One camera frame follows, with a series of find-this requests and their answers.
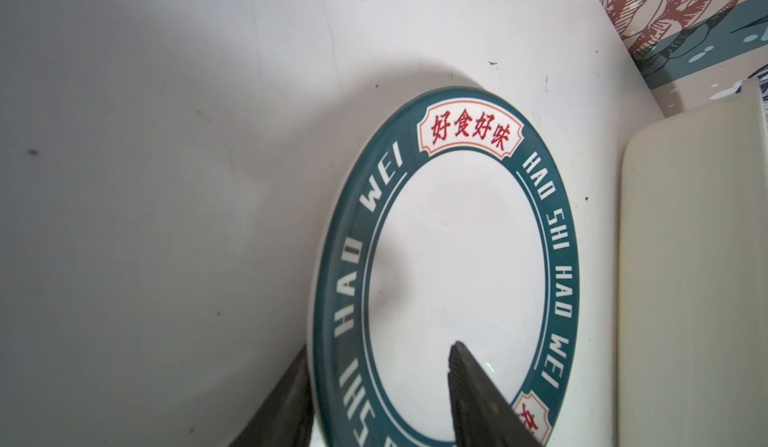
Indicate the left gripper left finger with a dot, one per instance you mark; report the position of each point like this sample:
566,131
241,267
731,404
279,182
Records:
286,416

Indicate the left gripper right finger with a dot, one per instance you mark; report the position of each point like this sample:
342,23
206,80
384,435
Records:
480,414

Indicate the green rim plate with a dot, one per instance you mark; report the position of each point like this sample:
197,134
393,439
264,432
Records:
453,225

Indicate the white plastic bin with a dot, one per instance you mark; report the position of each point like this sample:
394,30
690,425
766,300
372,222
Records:
692,278

